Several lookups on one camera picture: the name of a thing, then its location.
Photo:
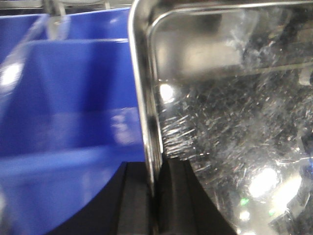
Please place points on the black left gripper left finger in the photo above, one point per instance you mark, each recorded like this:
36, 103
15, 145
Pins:
122, 207

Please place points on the large blue bin left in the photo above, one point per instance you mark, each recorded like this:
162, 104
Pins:
68, 116

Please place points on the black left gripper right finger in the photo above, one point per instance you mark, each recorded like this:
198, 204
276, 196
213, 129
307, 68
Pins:
183, 206

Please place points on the silver metal tray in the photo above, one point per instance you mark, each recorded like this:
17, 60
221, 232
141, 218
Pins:
228, 86

